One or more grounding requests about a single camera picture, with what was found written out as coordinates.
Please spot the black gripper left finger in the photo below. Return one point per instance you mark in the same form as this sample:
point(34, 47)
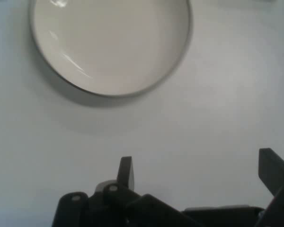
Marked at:
point(125, 175)

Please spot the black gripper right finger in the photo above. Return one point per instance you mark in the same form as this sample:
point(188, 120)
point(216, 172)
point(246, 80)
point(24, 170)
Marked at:
point(272, 170)

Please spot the white plate with grey rim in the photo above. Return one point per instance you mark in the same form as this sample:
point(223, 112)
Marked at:
point(113, 47)

